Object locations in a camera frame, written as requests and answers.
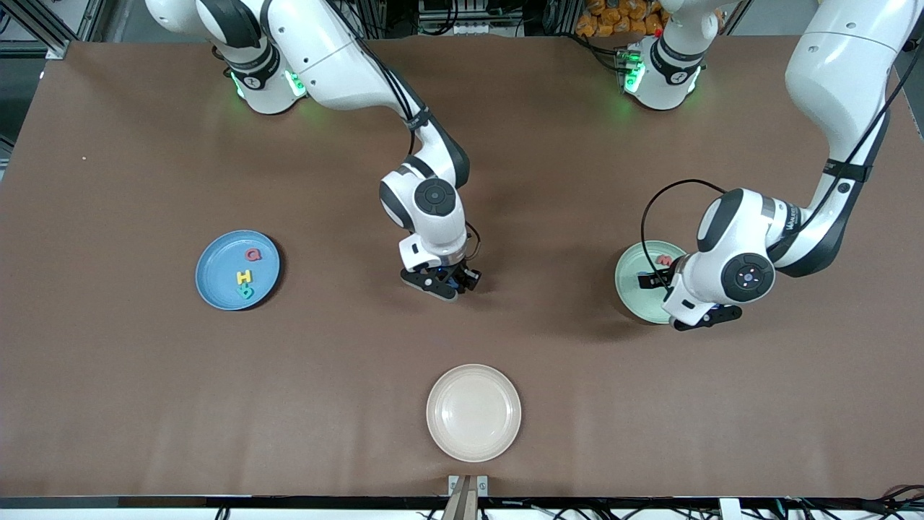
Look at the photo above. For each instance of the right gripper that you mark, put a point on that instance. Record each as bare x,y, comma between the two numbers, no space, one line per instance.
458,272

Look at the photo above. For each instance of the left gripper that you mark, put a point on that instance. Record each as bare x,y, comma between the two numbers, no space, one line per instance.
663,279

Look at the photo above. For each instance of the pink letter w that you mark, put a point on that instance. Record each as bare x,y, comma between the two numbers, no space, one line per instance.
664,259

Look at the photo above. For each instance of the teal letter R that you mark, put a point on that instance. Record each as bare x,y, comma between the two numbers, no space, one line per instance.
245,292

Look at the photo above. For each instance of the yellow letter H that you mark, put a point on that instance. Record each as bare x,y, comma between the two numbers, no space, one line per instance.
245,276

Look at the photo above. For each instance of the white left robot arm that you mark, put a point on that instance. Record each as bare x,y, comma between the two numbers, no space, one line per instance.
751,271

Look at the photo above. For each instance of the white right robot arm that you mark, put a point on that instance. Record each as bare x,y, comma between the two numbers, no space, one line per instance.
433,198

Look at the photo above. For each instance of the green plate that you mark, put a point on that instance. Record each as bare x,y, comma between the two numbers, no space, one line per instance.
632,292

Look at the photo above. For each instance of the cream plate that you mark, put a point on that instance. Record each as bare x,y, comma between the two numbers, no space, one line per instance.
473,413

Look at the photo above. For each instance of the blue plate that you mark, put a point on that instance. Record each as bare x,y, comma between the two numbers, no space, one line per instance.
216,271

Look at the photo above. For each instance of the brown table cover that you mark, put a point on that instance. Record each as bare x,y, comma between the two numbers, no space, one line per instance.
541,130

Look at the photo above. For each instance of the white tag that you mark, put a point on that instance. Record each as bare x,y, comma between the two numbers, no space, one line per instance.
730,509

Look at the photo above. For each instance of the orange snack bags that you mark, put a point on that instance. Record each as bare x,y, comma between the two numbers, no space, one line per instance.
621,18

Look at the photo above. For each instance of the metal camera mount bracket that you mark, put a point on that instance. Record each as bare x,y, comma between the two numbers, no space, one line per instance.
468,491

